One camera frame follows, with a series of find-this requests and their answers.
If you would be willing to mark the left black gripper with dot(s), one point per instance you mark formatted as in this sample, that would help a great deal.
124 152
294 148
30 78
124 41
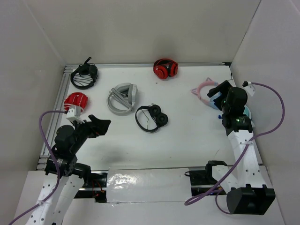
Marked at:
97 127

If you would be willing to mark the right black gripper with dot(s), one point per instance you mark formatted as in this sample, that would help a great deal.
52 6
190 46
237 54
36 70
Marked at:
224 86

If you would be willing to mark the pink blue cat-ear headphones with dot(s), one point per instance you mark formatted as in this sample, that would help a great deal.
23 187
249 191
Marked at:
202 90

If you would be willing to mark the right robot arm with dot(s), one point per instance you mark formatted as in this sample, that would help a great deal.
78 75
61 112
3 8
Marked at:
246 190

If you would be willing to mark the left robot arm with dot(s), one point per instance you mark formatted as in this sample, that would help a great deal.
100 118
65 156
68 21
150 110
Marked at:
64 176

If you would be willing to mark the red headphones at left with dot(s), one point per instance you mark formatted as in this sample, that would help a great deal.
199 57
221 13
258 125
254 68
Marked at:
76 98

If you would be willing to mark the red headphones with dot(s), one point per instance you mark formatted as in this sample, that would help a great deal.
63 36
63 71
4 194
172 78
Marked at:
164 68
76 98

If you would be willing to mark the teal headphones in bag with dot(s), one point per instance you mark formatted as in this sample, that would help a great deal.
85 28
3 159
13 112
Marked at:
248 113

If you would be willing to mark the grey white headphones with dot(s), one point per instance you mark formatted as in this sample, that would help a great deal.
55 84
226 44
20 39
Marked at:
126 95

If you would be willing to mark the black headphones at corner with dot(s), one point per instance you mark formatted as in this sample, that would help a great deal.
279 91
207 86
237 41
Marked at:
85 76

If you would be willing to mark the small black headphones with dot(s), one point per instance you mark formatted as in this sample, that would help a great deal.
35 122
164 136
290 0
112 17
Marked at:
160 118

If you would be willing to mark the red headphones at back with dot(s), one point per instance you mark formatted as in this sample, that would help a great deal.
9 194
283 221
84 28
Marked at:
164 68

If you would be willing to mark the white foil-covered panel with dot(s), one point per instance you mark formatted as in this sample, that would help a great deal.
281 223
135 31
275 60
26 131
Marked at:
148 186

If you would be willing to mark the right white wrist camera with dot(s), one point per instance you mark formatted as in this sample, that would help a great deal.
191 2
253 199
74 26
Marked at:
249 88

